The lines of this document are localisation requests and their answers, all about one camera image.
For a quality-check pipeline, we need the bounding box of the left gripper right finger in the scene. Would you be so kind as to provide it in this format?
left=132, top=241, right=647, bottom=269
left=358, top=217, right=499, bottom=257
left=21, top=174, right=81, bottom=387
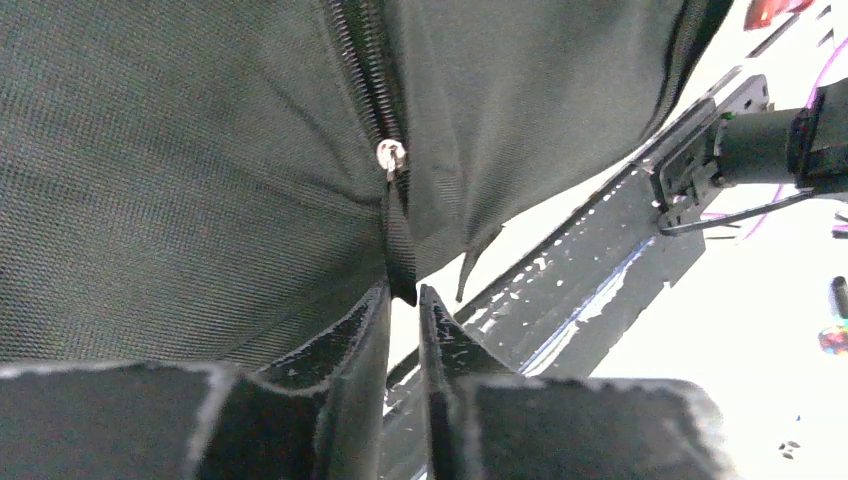
left=419, top=286, right=738, bottom=479

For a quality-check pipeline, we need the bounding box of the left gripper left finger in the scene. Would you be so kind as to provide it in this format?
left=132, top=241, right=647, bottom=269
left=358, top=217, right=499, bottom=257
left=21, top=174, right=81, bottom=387
left=1, top=283, right=391, bottom=479

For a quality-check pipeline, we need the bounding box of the black student backpack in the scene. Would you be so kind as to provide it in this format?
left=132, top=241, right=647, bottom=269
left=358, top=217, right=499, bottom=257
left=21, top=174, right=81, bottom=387
left=1, top=1, right=731, bottom=366

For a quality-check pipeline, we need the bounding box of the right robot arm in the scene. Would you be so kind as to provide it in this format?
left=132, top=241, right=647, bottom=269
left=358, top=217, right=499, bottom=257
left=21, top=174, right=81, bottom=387
left=652, top=75, right=847, bottom=236

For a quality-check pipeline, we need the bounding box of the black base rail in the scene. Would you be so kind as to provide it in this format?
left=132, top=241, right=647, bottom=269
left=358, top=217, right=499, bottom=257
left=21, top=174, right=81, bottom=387
left=380, top=66, right=773, bottom=480

